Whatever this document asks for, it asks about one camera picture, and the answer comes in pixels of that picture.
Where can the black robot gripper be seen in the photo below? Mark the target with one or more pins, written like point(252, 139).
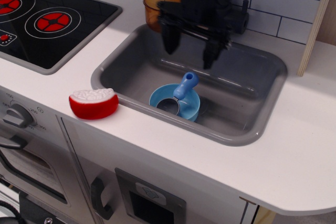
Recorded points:
point(196, 16)

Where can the blue handled metal spoon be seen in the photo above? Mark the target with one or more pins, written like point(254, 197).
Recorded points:
point(171, 104)

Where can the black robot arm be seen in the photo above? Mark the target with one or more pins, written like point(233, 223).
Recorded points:
point(203, 19)

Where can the light blue plastic bowl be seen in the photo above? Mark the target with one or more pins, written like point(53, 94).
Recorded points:
point(189, 106)

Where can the grey plastic sink basin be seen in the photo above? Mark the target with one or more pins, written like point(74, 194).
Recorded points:
point(230, 102)

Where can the red bowl of rice toy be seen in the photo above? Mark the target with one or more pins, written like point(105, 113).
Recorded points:
point(93, 104)

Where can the dark grey toy faucet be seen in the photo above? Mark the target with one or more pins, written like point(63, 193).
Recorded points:
point(231, 18)

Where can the orange transparent plastic pot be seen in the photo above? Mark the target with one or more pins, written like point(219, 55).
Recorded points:
point(152, 12)

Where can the black toy stovetop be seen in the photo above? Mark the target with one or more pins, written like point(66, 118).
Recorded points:
point(43, 35)

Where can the grey dishwasher panel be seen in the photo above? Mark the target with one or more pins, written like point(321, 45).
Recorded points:
point(147, 203)

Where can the grey oven knob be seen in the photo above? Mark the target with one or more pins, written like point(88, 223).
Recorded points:
point(16, 115)

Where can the white oven door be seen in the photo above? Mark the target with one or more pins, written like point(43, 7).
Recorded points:
point(44, 171)

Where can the light wooden side post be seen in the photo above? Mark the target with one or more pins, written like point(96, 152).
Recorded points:
point(323, 30)

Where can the dark grey cabinet handle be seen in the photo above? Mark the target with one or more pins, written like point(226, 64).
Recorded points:
point(96, 190)

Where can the grey oven door handle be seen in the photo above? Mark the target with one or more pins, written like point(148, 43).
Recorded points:
point(13, 143)

